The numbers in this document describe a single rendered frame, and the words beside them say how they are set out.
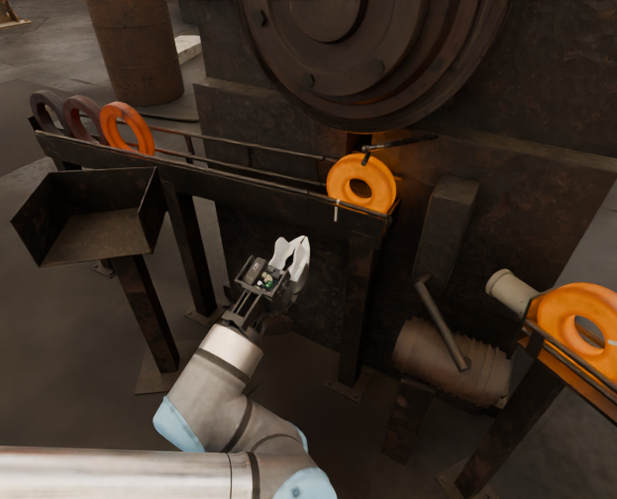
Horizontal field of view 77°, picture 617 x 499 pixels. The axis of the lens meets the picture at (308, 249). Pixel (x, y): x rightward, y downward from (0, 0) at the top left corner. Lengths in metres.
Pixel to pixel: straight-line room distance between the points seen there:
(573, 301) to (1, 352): 1.75
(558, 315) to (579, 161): 0.28
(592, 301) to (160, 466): 0.62
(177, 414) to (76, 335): 1.20
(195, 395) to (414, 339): 0.48
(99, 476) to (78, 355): 1.22
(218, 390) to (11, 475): 0.23
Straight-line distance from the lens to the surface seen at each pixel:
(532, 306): 0.77
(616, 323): 0.71
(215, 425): 0.59
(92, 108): 1.42
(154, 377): 1.49
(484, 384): 0.88
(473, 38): 0.70
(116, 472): 0.48
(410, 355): 0.88
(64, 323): 1.81
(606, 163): 0.88
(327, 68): 0.70
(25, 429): 1.59
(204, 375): 0.58
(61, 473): 0.48
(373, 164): 0.84
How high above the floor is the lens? 1.21
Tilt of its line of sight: 41 degrees down
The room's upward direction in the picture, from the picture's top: straight up
